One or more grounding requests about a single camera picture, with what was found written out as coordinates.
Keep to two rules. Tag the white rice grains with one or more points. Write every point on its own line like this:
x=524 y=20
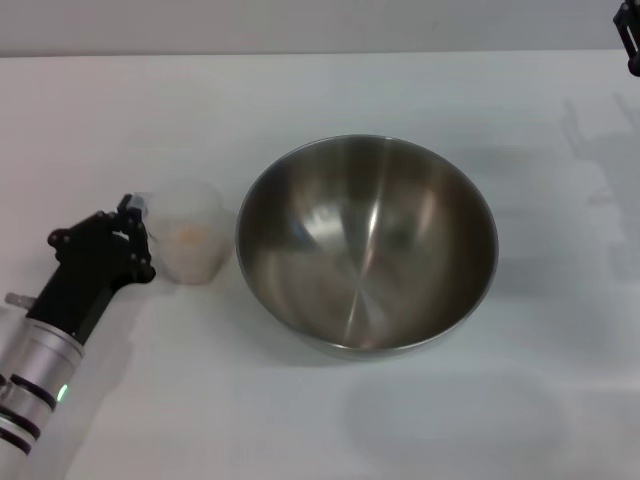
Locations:
x=192 y=250

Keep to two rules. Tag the stainless steel mixing bowl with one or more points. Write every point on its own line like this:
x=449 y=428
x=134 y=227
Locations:
x=367 y=247

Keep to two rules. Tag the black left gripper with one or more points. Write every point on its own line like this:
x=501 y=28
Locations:
x=85 y=280

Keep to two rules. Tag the clear plastic measuring cup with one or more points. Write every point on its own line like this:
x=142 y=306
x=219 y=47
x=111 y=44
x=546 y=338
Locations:
x=187 y=235

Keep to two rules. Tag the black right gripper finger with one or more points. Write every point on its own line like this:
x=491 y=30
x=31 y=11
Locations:
x=631 y=35

